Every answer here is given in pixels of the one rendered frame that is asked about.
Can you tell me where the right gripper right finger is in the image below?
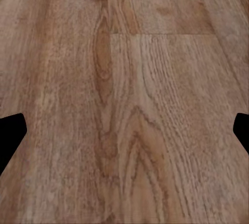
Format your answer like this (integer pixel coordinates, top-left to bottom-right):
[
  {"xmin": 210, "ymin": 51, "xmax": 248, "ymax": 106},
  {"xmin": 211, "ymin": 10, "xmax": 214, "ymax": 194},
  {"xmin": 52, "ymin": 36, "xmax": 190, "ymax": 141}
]
[{"xmin": 233, "ymin": 113, "xmax": 249, "ymax": 154}]

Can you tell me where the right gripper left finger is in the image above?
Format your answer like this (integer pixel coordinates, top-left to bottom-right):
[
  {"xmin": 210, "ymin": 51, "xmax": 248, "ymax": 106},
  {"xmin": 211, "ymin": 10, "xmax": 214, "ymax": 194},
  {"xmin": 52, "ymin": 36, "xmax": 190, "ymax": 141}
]
[{"xmin": 0, "ymin": 113, "xmax": 27, "ymax": 175}]

